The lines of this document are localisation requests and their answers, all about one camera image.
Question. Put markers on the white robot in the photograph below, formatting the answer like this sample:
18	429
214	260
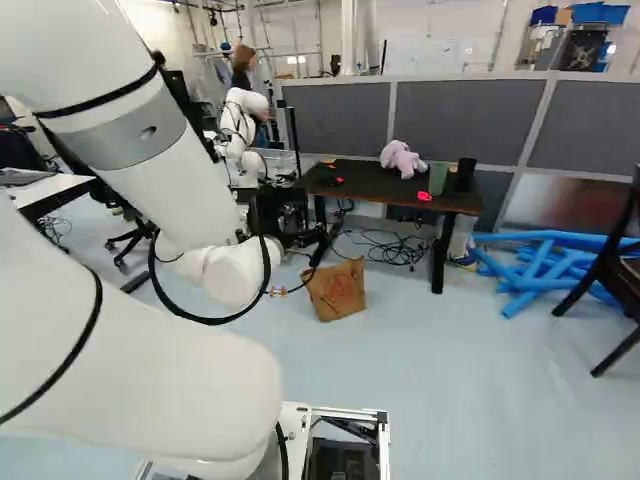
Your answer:
240	125

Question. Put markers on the dark wooden chair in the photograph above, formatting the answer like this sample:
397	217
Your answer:
617	260

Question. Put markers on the dark table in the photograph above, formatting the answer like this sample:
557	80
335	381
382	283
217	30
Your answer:
380	187

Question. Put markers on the person's legs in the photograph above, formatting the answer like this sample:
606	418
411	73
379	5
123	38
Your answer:
461	237

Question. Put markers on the long blue foam tube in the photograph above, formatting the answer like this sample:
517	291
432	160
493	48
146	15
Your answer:
545	239

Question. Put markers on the small colourful floor object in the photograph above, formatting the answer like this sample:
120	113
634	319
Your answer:
278	291

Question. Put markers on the person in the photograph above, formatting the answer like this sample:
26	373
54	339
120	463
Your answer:
243	70

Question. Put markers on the green cup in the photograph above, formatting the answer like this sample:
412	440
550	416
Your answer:
437	179

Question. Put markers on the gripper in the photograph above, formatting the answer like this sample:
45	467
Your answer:
300	239

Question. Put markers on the grey partition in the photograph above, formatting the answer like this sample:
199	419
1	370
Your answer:
450	115

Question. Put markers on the brown paper bag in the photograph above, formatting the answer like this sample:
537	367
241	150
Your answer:
337	292

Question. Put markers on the black office chair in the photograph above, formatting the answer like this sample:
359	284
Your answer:
132	235

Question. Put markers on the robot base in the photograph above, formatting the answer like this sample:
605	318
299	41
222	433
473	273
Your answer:
345	440

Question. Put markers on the small pink object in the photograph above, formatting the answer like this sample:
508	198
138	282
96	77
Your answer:
425	195

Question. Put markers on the pink plush toy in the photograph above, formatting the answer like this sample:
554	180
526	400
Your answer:
400	155

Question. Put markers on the black cylinder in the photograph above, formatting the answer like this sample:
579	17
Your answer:
467	175

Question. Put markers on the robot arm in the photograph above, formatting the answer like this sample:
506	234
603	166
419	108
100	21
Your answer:
150	190

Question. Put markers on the white desk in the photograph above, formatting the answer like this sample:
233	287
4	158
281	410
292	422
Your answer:
45	187

